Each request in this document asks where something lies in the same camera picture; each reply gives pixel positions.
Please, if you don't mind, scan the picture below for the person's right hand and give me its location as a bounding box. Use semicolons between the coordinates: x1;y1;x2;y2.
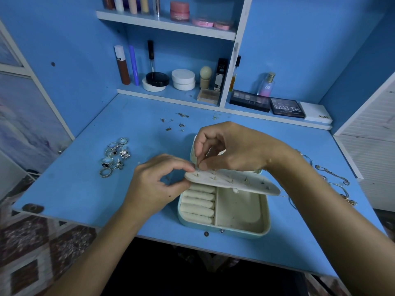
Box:
193;121;292;176

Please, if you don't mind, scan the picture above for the person's left hand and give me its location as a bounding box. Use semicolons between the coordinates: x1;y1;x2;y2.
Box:
126;154;197;224

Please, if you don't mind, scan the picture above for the pile of silver rings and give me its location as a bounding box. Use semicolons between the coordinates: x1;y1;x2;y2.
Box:
99;136;131;179

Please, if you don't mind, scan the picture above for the pile of small earrings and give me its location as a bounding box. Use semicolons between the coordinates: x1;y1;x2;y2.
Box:
162;112;191;133

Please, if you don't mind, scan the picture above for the cream jewellery box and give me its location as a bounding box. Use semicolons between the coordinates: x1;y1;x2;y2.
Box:
177;135;281;238

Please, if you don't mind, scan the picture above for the pile of silver bracelets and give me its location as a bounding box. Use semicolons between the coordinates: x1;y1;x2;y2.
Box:
287;151;358;210

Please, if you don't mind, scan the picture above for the person's left forearm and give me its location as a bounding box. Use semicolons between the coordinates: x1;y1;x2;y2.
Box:
43;209;158;296

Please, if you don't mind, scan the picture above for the person's right forearm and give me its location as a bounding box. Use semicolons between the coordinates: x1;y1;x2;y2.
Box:
268;154;395;296

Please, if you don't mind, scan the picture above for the white flat box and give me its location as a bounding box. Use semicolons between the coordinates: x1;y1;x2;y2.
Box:
299;102;333;126

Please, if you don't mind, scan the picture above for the person's dark clothing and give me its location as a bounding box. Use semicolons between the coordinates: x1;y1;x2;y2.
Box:
117;237;309;296

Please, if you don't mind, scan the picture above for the dark eyeshadow palette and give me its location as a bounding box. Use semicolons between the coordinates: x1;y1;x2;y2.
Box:
230;89;272;113

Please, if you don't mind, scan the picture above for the square brown powder compact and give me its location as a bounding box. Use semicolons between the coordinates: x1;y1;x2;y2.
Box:
197;88;221;105

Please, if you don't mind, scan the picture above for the black lettered eyeshadow palette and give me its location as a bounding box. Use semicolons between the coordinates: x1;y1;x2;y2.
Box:
270;97;306;119

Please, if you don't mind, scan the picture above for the small pink perfume bottle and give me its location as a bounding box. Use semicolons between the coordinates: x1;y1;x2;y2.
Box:
258;72;277;97

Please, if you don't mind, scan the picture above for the thin dark cosmetic bottle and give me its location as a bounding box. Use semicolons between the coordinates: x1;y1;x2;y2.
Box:
230;55;242;92

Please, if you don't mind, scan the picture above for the black cosmetic bottle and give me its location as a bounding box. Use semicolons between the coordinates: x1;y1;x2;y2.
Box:
214;57;229;91

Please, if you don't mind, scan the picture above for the beige makeup sponge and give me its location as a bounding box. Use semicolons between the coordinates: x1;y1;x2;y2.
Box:
199;66;213;90

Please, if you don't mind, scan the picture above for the white round cream jar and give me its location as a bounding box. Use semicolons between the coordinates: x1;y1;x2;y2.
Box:
172;69;196;91

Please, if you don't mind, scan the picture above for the white shelf unit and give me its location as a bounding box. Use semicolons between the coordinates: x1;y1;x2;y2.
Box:
95;0;333;131

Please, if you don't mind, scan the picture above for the white bowl black inside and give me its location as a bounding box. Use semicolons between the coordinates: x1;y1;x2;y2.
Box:
142;71;170;93

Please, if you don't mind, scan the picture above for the blue cosmetic tube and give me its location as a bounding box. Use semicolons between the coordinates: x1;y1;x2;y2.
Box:
128;45;141;86

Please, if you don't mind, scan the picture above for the brown lipstick tube white cap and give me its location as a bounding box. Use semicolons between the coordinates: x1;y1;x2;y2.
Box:
114;45;132;86

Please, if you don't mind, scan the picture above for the black makeup brush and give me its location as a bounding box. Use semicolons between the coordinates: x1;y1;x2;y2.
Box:
147;39;156;73

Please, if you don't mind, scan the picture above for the white slatted cabinet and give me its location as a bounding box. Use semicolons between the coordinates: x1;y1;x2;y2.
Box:
333;72;395;212

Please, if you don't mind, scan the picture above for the white framed marbled panel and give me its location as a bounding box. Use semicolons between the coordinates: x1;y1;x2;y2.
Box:
0;21;75;176

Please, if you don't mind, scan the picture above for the pink round jar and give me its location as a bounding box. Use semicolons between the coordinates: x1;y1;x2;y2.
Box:
170;1;191;21

